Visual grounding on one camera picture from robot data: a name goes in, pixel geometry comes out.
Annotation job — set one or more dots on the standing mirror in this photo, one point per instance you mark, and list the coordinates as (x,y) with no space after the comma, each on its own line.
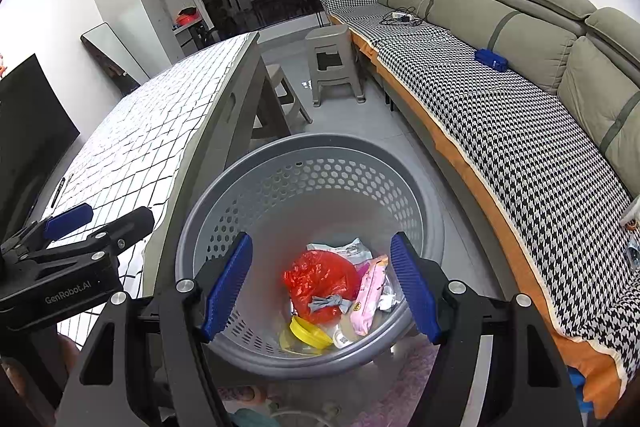
(107,52)

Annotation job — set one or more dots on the houndstooth sofa cover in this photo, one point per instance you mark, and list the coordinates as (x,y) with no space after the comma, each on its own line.
(500,117)

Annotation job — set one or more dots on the black television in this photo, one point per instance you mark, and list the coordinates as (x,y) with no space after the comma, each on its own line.
(30,132)

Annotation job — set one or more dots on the red plastic bag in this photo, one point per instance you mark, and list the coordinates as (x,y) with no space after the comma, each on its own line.
(320,274)

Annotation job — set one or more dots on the blue pouch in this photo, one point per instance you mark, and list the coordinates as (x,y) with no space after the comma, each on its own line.
(490,58)

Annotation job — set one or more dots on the grey perforated plastic basket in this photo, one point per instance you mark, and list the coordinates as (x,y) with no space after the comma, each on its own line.
(300,187)

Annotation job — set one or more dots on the red cloth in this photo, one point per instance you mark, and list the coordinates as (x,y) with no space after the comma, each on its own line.
(187,17)

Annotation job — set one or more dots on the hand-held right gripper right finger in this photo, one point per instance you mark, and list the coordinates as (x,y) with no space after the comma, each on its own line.
(415,287)

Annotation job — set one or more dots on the person's left hand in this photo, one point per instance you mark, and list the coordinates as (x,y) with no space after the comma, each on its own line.
(20,377)

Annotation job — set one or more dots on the grey plastic stool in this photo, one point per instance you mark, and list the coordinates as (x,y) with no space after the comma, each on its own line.
(327,39)
(280,77)

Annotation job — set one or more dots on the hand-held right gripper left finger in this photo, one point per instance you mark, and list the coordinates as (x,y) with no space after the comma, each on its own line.
(227,287)

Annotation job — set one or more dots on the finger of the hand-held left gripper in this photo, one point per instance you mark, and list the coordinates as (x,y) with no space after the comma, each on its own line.
(137,222)
(67,217)

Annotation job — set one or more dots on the white printed plastic wrapper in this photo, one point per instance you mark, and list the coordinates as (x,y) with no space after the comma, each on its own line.
(345,251)

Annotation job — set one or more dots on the black pen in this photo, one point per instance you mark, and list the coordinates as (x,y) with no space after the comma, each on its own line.
(59,192)

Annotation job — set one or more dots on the pink snack packet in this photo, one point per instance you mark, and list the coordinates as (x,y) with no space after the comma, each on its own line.
(370,297)

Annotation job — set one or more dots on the green sofa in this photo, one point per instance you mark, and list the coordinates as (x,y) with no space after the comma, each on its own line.
(530,32)

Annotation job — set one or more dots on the grey folding table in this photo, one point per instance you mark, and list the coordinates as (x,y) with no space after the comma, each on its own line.
(225,117)

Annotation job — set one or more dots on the white power strip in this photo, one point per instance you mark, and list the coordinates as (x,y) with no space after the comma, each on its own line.
(400,15)

